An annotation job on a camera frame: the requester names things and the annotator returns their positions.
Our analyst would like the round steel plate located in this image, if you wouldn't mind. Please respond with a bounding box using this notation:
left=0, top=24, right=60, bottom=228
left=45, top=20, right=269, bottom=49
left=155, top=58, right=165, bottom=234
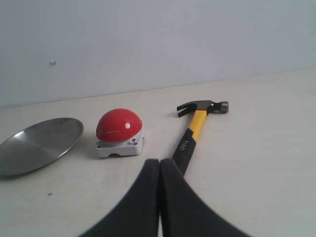
left=0, top=118, right=84, bottom=177

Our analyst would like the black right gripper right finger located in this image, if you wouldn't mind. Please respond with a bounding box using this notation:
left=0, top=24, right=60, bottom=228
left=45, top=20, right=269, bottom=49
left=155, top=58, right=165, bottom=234
left=159, top=158, right=252, bottom=237

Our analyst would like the yellow black claw hammer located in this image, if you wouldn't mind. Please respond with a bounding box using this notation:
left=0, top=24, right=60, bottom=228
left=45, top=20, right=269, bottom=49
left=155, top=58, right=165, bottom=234
left=172, top=100, right=229, bottom=175

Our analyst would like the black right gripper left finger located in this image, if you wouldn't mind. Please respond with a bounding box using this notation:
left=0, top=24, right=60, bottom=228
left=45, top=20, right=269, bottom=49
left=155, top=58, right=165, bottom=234
left=81, top=159, right=159, bottom=237

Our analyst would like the red dome push button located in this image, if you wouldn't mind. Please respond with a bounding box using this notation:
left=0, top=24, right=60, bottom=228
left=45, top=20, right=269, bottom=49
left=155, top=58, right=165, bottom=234
left=95, top=108, right=145, bottom=158

